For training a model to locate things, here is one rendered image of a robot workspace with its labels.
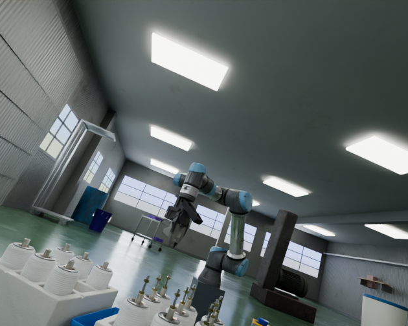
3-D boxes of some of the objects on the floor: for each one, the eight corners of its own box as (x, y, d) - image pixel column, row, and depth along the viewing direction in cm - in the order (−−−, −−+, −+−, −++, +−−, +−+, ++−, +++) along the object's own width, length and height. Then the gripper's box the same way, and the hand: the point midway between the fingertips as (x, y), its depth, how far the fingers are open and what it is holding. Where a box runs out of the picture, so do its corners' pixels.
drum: (74, 218, 696) (90, 187, 727) (96, 226, 703) (111, 195, 733) (66, 217, 636) (85, 183, 666) (90, 226, 642) (107, 192, 673)
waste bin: (88, 227, 585) (98, 206, 602) (104, 233, 590) (114, 213, 606) (83, 227, 543) (95, 205, 560) (102, 233, 548) (112, 211, 564)
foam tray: (37, 296, 119) (57, 259, 125) (101, 332, 108) (119, 290, 113) (-53, 308, 84) (-20, 256, 90) (26, 364, 73) (58, 300, 78)
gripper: (184, 198, 112) (167, 244, 106) (171, 190, 104) (151, 239, 97) (200, 202, 107) (182, 250, 101) (186, 193, 99) (166, 246, 92)
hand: (173, 244), depth 98 cm, fingers open, 3 cm apart
